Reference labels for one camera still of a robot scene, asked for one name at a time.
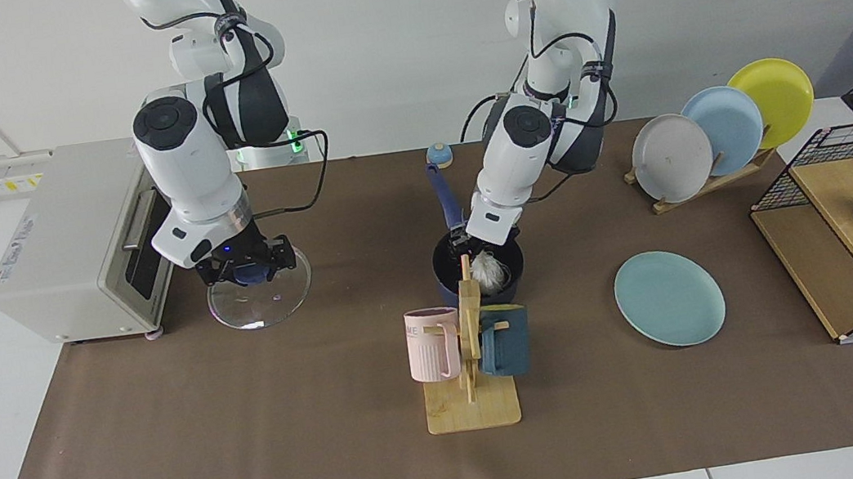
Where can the white vermicelli bundle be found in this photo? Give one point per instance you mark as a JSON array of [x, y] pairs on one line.
[[490, 272]]

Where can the yellow plate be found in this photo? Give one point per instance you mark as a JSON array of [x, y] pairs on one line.
[[782, 94]]

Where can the light blue plate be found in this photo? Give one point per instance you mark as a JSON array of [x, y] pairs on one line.
[[733, 125]]

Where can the dark blue cup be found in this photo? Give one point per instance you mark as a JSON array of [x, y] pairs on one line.
[[510, 344]]

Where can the glass lid with blue knob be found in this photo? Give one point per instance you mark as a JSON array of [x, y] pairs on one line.
[[262, 306]]

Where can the teal plate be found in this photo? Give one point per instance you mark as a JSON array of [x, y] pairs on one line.
[[669, 298]]

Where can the grey plate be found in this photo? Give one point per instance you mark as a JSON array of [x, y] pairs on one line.
[[671, 158]]

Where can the brown table cloth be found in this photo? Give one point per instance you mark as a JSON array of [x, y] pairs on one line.
[[177, 470]]

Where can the pale toaster oven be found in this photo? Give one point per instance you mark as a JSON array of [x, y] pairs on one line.
[[60, 271]]

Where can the pink ribbed cup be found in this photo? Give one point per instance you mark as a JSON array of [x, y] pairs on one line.
[[429, 350]]

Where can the wooden plate rack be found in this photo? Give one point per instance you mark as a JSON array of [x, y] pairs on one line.
[[716, 185]]

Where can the wooden cup stand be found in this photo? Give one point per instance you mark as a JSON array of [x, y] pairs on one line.
[[472, 411]]

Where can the small blue round thing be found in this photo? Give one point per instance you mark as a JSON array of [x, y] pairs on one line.
[[439, 156]]

